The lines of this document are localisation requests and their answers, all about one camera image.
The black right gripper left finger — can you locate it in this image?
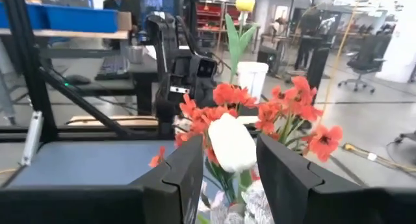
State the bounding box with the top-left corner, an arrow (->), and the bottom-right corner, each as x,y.
0,134 -> 204,224

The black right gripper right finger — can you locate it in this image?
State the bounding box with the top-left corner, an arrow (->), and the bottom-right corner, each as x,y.
256,132 -> 416,224

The orange artificial flower bunch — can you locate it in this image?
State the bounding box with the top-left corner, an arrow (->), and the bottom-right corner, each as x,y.
255,75 -> 345,163
148,82 -> 259,168

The white blossom spray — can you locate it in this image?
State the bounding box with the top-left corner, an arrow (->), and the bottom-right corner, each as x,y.
194,180 -> 276,224

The white artificial tulip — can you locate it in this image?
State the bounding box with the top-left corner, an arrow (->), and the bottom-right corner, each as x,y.
207,112 -> 257,202

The yellow artificial tulip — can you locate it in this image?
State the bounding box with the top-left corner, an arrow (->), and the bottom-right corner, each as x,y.
225,0 -> 258,84

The white plastic bin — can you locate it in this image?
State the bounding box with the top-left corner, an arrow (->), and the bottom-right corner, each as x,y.
236,61 -> 270,103

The black keyboard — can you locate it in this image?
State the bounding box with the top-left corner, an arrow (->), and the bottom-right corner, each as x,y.
96,54 -> 131,81

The grey desk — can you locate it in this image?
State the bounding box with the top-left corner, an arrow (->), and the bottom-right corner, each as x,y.
42,51 -> 160,116

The cardboard box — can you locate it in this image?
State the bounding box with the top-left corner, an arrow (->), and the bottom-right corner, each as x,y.
117,11 -> 133,32

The black computer mouse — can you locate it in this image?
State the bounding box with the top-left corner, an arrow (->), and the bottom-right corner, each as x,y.
64,74 -> 92,86

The person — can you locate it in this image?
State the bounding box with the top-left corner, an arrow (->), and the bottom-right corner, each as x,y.
103,0 -> 142,51
294,8 -> 323,71

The wooden shelf board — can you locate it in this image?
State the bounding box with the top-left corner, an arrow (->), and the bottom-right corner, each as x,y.
0,28 -> 129,40

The black office chair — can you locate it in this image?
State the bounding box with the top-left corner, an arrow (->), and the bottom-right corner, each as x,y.
337,33 -> 388,94

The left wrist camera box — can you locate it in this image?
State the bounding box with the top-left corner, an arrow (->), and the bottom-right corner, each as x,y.
196,55 -> 218,81

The yellow extension cord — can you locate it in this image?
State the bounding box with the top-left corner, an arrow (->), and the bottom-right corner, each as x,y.
341,142 -> 416,173

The silver angle bracket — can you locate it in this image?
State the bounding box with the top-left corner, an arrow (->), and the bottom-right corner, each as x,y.
19,110 -> 44,166

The yellow hanging cable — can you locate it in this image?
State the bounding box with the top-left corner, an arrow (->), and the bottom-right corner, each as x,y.
320,0 -> 361,121

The black aluminium table frame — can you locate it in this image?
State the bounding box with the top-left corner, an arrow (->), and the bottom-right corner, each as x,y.
0,0 -> 178,143

